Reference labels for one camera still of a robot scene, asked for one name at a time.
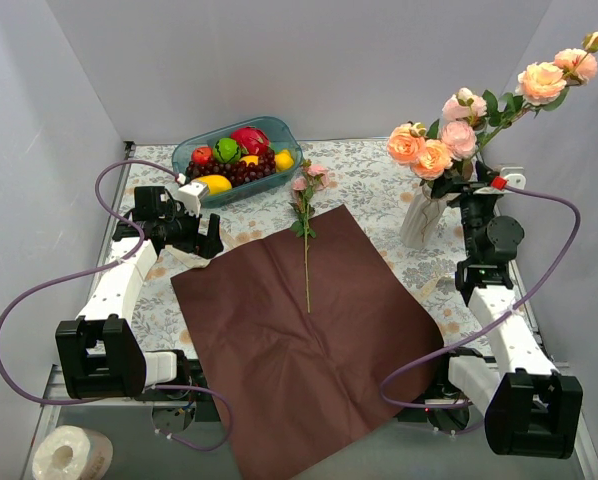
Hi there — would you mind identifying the pale pink rose stem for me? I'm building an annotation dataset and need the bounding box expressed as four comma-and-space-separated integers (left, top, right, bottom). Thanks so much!
440, 87, 487, 180

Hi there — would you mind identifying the peach rose stem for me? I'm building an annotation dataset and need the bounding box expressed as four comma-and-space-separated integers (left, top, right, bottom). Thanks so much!
387, 122, 453, 182
473, 31, 598, 158

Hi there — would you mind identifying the small pink rose stem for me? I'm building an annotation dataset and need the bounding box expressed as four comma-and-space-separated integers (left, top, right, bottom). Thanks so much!
290, 159, 329, 313

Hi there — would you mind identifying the dark red wrapping paper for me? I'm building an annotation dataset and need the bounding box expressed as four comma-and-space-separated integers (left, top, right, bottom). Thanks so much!
172, 206, 444, 479

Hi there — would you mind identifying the cream printed ribbon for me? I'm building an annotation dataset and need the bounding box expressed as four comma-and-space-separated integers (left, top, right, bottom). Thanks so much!
166, 245, 210, 269

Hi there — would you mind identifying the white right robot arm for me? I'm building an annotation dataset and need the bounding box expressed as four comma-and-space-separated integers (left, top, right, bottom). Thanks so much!
431, 162, 583, 459

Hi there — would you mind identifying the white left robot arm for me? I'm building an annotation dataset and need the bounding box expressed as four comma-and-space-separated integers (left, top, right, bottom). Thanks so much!
55, 181, 223, 400

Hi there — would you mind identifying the white ribbed ceramic vase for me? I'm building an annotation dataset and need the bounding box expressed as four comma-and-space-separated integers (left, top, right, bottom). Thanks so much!
399, 185, 456, 250

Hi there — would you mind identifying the yellow mango toy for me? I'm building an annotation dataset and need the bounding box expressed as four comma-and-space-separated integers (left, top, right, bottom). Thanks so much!
195, 174, 232, 196

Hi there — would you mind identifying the red apple toy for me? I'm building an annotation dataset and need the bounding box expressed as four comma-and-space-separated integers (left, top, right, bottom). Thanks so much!
191, 146, 214, 166

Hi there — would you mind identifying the dark red grape bunch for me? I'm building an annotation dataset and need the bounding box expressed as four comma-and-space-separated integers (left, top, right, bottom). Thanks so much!
185, 148, 276, 187

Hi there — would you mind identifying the green watermelon toy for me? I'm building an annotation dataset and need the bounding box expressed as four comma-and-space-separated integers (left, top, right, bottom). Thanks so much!
213, 137, 242, 164

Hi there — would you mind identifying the teal plastic fruit basket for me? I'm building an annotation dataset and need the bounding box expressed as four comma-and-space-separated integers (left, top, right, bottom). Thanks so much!
172, 116, 303, 208

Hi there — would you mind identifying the yellow lemon toy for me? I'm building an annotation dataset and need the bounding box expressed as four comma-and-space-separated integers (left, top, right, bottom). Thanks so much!
274, 149, 295, 173

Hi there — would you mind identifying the red dragon fruit toy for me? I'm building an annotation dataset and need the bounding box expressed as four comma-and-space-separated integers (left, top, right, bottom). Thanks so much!
230, 126, 270, 155

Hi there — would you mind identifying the white toilet paper roll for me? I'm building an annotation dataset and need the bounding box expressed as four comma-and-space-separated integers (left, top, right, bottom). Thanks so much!
31, 425, 113, 480

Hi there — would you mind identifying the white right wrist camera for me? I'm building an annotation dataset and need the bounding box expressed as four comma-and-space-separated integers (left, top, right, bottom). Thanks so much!
491, 166, 526, 191

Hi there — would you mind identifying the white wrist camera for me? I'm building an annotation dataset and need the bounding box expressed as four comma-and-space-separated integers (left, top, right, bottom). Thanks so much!
491, 166, 526, 191
175, 181, 210, 216

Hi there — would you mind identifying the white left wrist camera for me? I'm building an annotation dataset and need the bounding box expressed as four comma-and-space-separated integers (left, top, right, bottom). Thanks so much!
175, 181, 210, 216

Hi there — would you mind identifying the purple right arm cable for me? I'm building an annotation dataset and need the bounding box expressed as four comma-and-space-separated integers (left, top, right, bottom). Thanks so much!
378, 185, 581, 436

